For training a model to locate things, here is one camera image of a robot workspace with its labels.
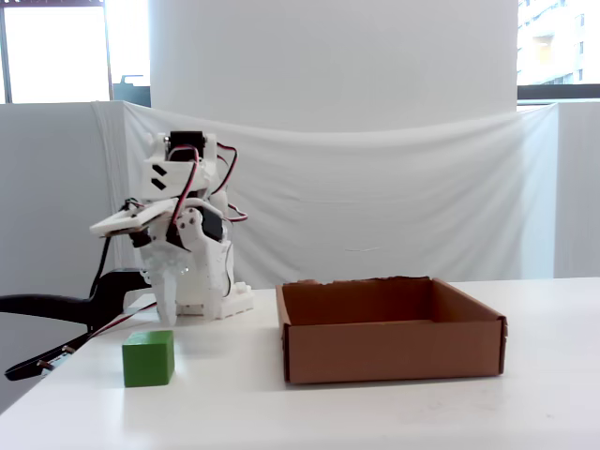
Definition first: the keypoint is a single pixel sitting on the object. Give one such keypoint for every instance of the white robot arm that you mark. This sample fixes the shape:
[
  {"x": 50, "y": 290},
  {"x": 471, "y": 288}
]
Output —
[{"x": 175, "y": 180}]

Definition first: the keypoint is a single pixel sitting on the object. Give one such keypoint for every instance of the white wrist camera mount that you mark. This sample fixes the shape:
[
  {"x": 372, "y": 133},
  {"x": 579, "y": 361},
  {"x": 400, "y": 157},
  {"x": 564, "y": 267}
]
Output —
[{"x": 126, "y": 220}]

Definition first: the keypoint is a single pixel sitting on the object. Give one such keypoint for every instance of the window with dark frame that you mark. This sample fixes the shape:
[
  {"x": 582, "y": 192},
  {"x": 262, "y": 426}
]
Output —
[
  {"x": 56, "y": 47},
  {"x": 562, "y": 47}
]

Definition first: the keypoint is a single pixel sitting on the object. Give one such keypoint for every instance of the brown cardboard box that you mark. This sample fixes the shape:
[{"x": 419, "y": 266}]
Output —
[{"x": 394, "y": 351}]

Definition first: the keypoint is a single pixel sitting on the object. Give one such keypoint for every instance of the black table clamp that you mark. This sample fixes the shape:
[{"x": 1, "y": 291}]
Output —
[{"x": 47, "y": 307}]

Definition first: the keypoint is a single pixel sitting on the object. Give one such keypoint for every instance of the green cube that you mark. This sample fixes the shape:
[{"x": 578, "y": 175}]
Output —
[{"x": 147, "y": 361}]

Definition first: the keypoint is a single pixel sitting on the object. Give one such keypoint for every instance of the black motor controller board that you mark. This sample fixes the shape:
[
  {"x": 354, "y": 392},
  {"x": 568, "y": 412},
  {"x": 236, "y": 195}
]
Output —
[{"x": 28, "y": 368}]

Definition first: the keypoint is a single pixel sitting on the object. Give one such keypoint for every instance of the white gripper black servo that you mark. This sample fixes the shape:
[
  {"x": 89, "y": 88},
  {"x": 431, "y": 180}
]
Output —
[{"x": 165, "y": 262}]

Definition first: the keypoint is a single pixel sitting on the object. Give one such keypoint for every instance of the white partition panel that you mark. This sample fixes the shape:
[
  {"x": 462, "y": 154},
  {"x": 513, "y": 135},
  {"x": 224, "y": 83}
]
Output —
[
  {"x": 579, "y": 187},
  {"x": 47, "y": 187}
]

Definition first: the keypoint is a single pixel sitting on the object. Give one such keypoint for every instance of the white cloth backdrop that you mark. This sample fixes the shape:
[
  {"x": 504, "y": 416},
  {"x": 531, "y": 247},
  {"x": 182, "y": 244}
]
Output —
[{"x": 375, "y": 197}]

